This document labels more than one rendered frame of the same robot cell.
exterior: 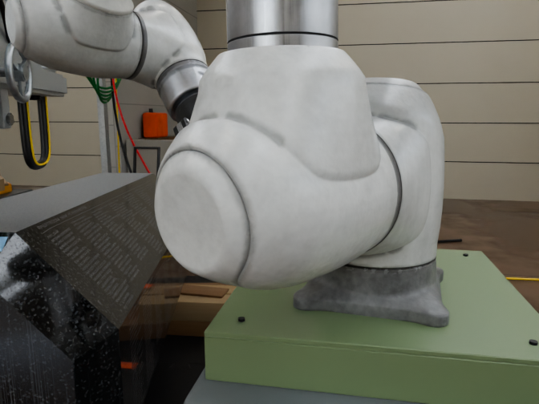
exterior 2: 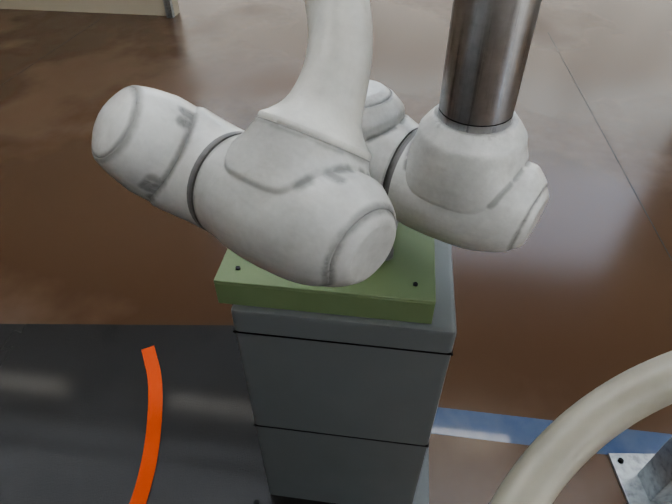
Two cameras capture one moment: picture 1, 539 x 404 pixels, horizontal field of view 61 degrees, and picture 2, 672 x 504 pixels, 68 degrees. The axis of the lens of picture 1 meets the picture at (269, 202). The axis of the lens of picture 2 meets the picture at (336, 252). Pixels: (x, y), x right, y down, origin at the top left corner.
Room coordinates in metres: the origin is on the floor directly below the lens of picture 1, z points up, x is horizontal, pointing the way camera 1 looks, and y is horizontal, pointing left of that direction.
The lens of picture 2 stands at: (0.66, 0.61, 1.46)
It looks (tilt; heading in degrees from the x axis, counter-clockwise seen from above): 42 degrees down; 267
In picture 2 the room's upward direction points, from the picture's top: straight up
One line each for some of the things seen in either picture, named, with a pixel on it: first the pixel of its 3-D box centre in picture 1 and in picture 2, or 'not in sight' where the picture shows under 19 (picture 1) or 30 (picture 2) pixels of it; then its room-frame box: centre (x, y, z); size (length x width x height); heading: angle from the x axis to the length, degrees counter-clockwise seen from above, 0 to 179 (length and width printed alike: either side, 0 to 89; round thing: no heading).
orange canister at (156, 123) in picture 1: (157, 124); not in sight; (4.96, 1.19, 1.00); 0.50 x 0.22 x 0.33; 169
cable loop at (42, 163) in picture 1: (35, 126); not in sight; (1.70, 0.85, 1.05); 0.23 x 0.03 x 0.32; 9
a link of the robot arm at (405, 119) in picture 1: (374, 168); (360, 149); (0.58, -0.13, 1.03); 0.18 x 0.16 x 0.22; 141
